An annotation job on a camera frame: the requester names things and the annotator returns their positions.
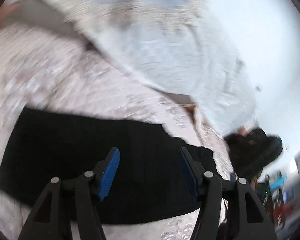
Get black pants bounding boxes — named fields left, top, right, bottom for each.
left=0, top=106, right=231, bottom=225

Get black backpack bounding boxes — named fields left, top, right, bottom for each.
left=224, top=127, right=283, bottom=181

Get white lace headboard cover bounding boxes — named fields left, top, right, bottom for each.
left=44, top=0, right=256, bottom=135

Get pink quilted bedspread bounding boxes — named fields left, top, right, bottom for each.
left=0, top=23, right=233, bottom=239

